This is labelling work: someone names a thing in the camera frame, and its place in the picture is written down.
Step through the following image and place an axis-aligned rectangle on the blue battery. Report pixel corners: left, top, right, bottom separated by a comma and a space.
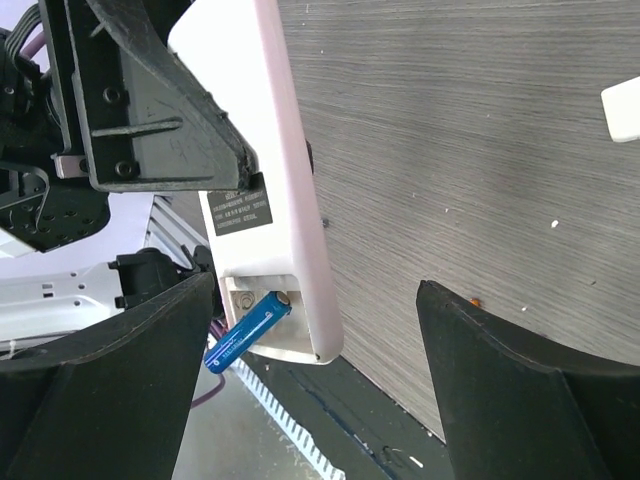
204, 291, 292, 374

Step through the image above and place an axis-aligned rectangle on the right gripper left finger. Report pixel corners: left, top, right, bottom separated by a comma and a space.
1, 273, 214, 479

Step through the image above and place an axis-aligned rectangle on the white remote control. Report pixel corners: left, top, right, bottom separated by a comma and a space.
168, 1, 344, 365

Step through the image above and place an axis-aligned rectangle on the white battery cover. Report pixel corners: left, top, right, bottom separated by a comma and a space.
601, 77, 640, 143

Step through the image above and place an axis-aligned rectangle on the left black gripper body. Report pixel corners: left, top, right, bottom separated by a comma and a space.
1, 1, 130, 180

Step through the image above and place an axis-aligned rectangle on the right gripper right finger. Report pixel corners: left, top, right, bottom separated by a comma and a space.
416, 281, 639, 479

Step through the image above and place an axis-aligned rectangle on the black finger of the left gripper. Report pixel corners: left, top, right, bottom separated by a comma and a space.
64, 0, 257, 192

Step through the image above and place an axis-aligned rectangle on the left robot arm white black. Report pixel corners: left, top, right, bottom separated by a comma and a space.
1, 1, 257, 359

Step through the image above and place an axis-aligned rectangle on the slotted cable duct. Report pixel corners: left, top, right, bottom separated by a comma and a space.
231, 360, 346, 480

